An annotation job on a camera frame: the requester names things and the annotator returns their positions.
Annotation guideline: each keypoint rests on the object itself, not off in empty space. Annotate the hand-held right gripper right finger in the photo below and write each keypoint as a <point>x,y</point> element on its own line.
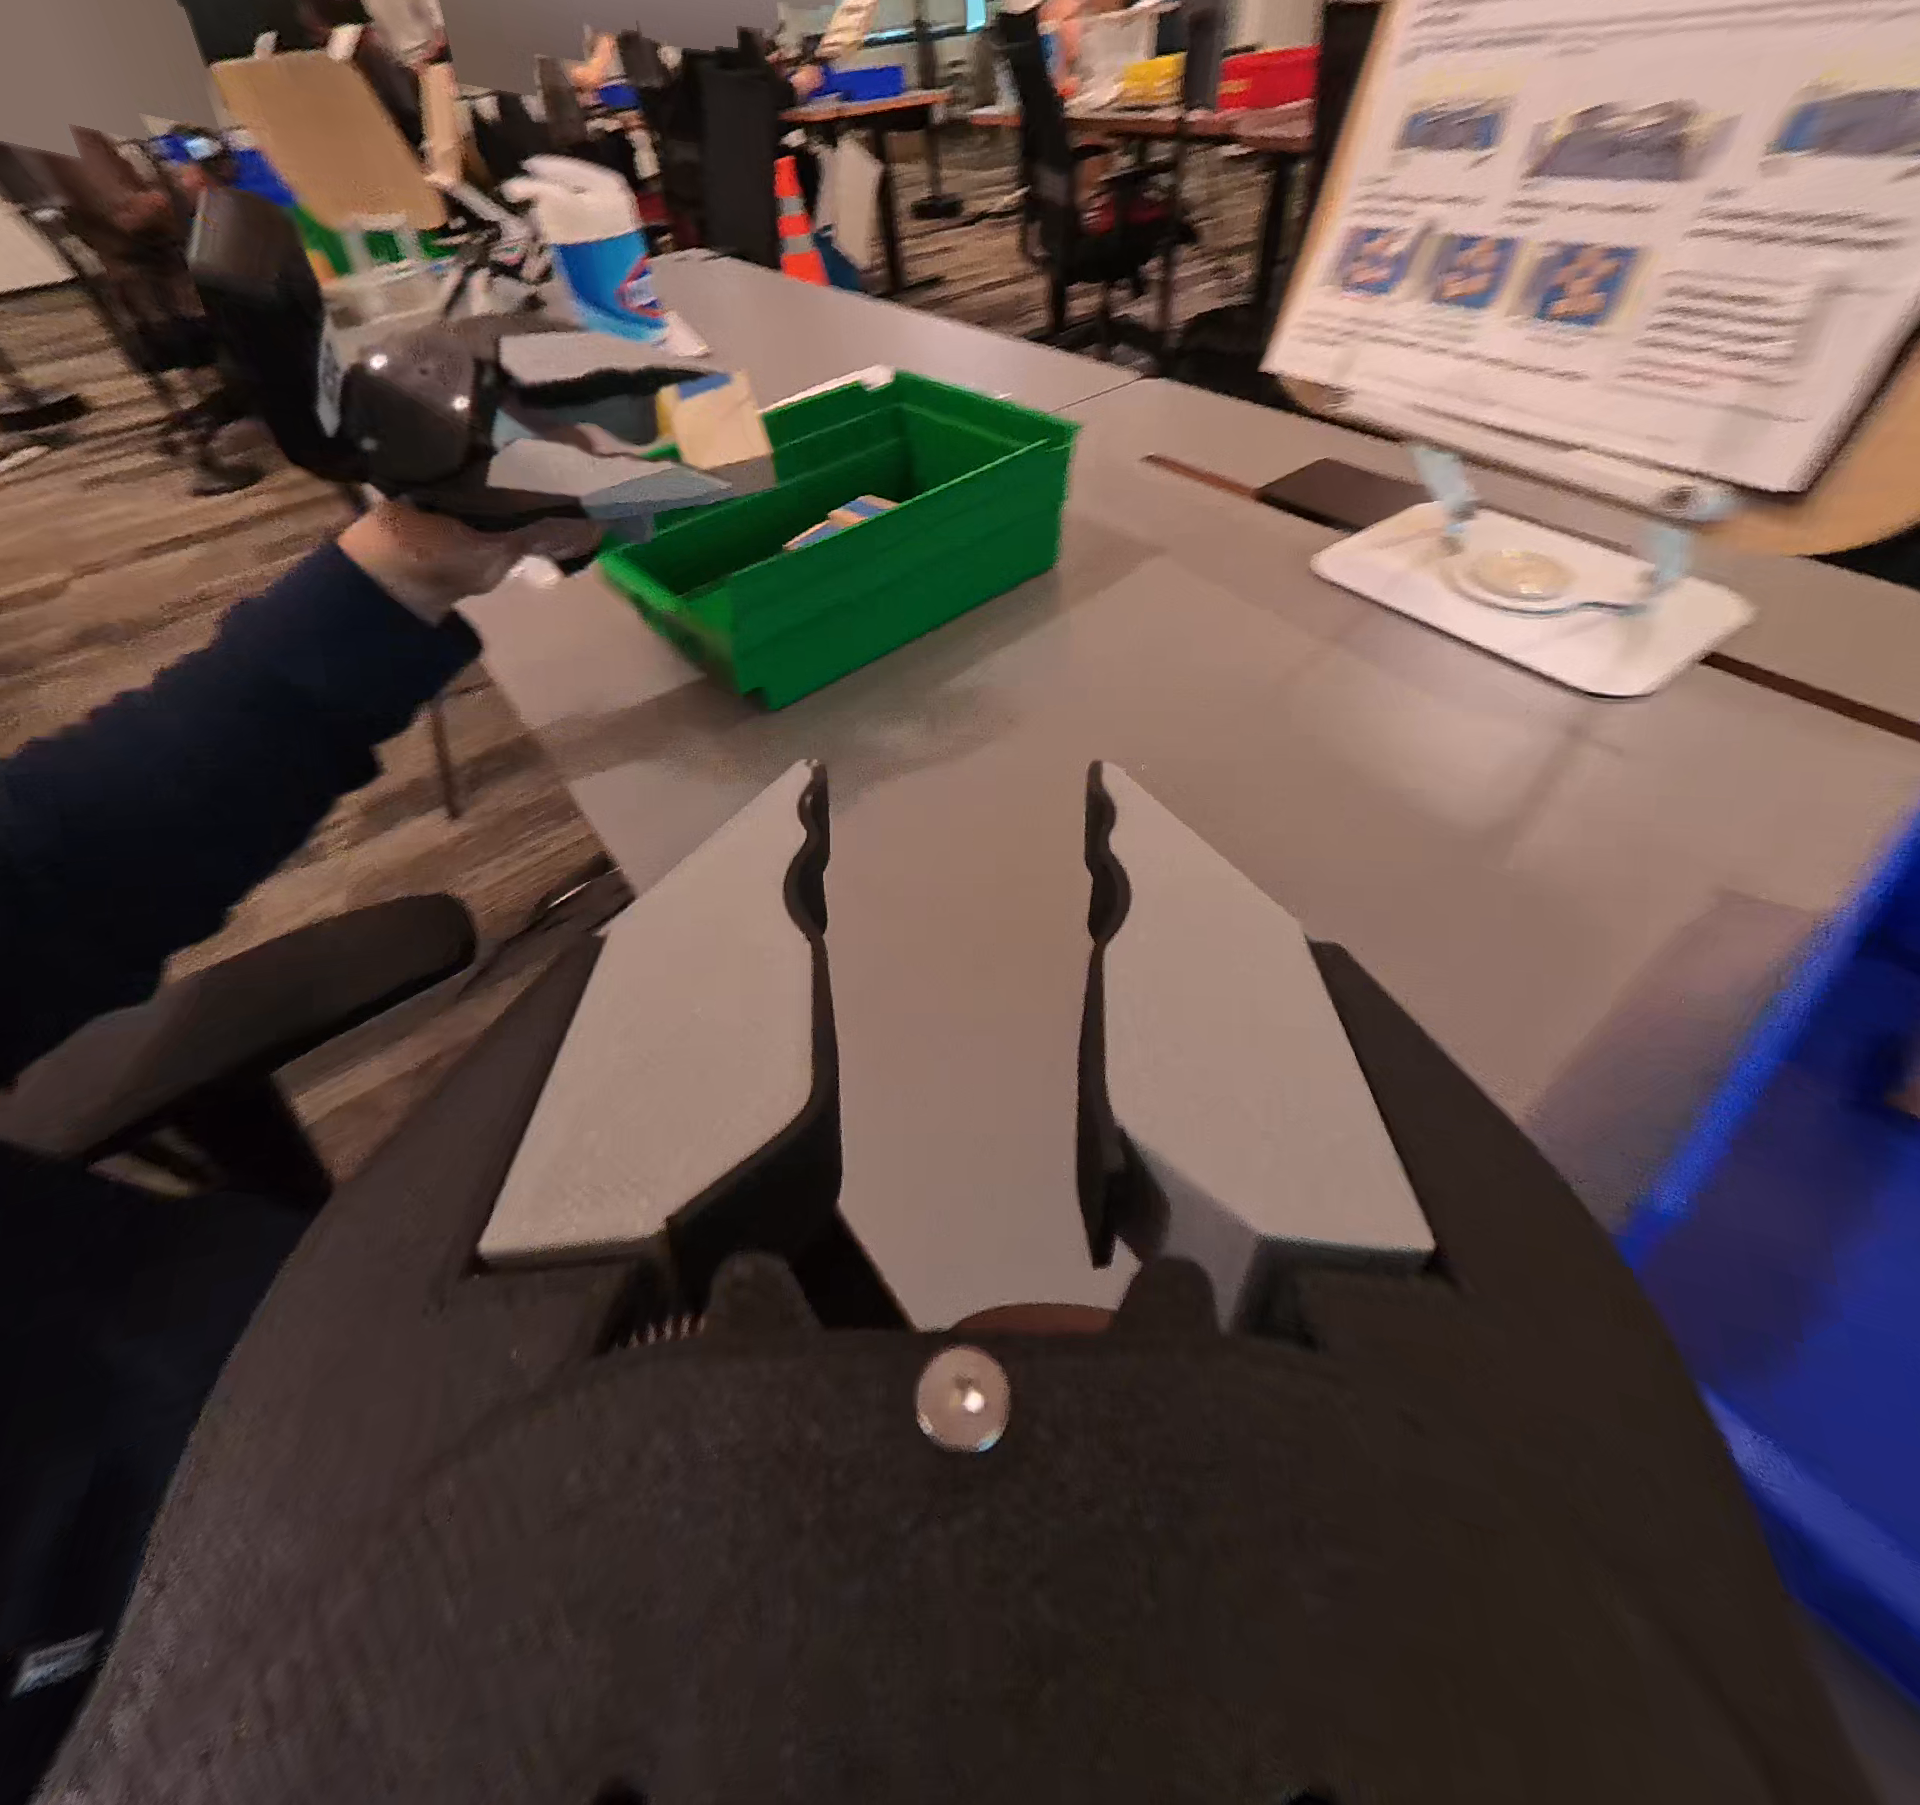
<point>1261,1087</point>

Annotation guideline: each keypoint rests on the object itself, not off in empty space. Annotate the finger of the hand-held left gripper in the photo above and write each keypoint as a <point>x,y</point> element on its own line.
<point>602,482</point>
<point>578,363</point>

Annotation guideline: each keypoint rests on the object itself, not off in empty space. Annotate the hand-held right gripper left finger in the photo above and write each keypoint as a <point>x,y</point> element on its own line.
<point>660,1087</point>

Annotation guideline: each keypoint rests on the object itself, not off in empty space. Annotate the green plastic bin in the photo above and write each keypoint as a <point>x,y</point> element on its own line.
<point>900,592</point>

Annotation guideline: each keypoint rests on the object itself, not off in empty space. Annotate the blue plastic bin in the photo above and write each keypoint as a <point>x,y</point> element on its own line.
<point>1830,1311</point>

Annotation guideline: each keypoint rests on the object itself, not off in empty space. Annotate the person's left forearm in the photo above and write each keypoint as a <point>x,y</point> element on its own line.
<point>226,756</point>

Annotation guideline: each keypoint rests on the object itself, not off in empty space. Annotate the person's left hand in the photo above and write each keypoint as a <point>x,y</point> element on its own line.
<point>429,561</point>

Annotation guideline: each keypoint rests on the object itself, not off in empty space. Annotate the disinfecting wipes canister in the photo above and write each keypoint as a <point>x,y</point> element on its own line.
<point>609,262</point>

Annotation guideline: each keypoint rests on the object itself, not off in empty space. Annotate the orange traffic cone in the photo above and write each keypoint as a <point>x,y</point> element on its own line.
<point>797,237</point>

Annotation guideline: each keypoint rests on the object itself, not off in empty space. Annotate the wooden board document stand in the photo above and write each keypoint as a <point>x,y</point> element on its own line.
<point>324,132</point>

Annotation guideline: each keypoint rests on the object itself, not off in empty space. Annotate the small blue storage bin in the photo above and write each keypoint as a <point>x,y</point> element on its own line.
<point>866,83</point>

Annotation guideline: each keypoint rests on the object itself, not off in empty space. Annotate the grey chair armrest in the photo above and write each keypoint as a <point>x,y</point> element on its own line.
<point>226,1008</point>

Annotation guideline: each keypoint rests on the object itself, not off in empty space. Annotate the black office chair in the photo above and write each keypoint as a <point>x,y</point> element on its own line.
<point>1082,187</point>

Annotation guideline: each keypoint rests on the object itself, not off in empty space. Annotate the instruction sheet on white stand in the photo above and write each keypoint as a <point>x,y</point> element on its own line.
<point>1634,635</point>

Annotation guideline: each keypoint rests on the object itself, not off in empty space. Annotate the person's dark clothed leg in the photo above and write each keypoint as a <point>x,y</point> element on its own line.
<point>92,1386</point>

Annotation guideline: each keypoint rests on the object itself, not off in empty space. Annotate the red storage bin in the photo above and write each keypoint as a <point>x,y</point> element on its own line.
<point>1270,80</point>

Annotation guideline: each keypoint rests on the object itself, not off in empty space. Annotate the printed instruction sheet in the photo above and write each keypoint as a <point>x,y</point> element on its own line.
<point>1651,187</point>

